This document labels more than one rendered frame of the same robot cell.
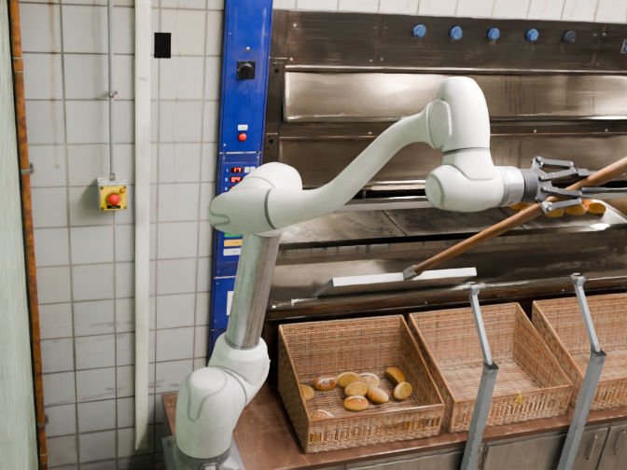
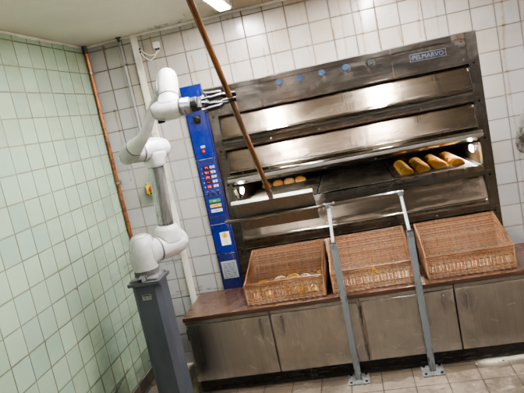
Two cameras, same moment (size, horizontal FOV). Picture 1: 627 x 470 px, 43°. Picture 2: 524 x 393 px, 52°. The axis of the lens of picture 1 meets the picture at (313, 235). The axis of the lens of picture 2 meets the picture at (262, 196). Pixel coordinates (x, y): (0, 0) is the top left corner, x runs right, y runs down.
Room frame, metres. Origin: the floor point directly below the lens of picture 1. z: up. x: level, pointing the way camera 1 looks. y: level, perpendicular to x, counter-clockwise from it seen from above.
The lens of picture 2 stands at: (-0.61, -2.12, 1.83)
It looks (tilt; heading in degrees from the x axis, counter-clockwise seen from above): 8 degrees down; 31
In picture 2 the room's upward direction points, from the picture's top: 12 degrees counter-clockwise
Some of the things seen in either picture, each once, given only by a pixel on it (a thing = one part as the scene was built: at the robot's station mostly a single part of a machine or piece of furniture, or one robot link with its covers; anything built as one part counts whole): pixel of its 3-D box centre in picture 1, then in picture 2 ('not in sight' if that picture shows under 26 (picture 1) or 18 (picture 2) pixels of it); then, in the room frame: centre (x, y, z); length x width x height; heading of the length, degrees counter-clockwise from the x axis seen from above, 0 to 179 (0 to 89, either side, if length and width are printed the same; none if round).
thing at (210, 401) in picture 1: (206, 407); (143, 251); (1.78, 0.24, 1.17); 0.18 x 0.16 x 0.22; 162
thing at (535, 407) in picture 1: (485, 363); (369, 258); (2.84, -0.78, 0.72); 0.56 x 0.49 x 0.28; 112
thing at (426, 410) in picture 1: (356, 379); (286, 270); (2.63, -0.23, 0.72); 0.56 x 0.49 x 0.28; 110
